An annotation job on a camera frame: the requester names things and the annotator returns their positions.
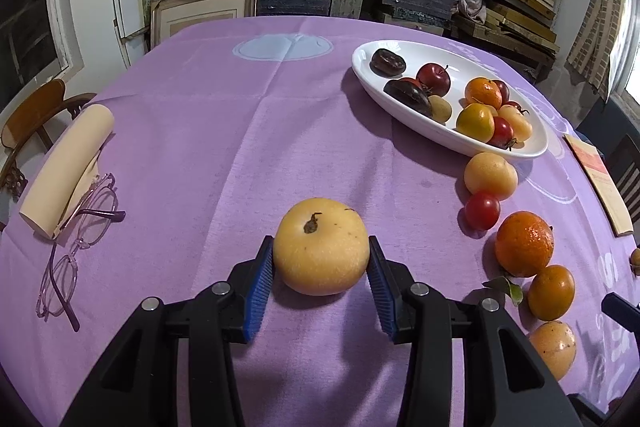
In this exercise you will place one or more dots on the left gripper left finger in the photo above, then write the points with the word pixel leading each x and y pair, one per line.
pixel 170 364

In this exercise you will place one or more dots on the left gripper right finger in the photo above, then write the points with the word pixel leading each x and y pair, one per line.
pixel 506 383

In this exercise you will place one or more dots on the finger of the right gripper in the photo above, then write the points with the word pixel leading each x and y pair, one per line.
pixel 619 310

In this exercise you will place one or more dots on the speckled yellow pepino melon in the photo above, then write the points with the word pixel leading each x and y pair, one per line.
pixel 556 344

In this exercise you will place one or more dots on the smooth orange fruit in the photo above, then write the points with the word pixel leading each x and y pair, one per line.
pixel 551 293

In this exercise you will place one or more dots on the tangerine with leaf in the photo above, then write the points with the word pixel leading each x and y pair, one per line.
pixel 523 246

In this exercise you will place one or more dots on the large red tomato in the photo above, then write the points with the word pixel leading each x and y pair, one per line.
pixel 503 136

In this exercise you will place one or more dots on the yellow pear fruit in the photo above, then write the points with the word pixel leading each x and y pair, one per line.
pixel 321 247

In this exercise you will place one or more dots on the small yellow-orange tomato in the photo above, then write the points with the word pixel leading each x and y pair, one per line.
pixel 476 122

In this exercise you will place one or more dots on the large orange tangerine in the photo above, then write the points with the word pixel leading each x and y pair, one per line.
pixel 484 91

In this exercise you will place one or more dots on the dark purple fruit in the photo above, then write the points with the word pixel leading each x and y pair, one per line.
pixel 409 94

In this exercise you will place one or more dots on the dark brown plum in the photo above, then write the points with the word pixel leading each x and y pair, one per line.
pixel 387 63

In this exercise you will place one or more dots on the longan cluster on branch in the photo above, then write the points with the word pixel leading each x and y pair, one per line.
pixel 634 262

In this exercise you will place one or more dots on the orange exercise notebook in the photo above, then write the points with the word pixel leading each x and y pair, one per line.
pixel 611 200

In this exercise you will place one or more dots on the dark wooden chair right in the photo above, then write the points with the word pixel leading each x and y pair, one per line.
pixel 623 165

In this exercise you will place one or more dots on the purple-framed eyeglasses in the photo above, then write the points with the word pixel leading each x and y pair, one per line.
pixel 96 212

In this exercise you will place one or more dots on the small red cherry tomato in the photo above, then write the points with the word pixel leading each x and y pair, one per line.
pixel 482 211

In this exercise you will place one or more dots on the yellow apricot fruit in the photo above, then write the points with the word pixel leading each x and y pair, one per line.
pixel 490 173

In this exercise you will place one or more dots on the pale orange persimmon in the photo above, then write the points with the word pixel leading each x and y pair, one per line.
pixel 522 128

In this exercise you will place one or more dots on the beige rolled glasses case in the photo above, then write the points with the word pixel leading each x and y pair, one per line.
pixel 68 173

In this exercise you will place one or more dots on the red tomato in plate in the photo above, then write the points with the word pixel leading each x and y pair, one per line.
pixel 517 106

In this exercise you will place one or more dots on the small longan in plate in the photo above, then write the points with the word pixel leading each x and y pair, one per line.
pixel 492 110

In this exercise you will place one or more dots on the purple tablecloth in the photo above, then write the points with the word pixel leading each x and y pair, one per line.
pixel 221 129

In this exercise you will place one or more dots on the dark red plum right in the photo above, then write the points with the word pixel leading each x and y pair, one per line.
pixel 504 90

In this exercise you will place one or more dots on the dark red plum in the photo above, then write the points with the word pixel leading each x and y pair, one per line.
pixel 434 79
pixel 504 90

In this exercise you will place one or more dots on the wooden chair left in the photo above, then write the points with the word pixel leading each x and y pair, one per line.
pixel 28 119

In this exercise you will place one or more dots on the white oval plate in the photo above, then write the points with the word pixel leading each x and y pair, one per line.
pixel 463 64

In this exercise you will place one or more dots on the dark red plum left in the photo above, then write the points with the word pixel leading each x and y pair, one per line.
pixel 434 79

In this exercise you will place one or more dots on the small red tomato plate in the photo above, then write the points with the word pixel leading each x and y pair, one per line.
pixel 416 83

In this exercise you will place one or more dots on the framed picture on floor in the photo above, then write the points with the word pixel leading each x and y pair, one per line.
pixel 170 16

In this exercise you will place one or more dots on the window with white frame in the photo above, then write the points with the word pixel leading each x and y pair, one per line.
pixel 25 6

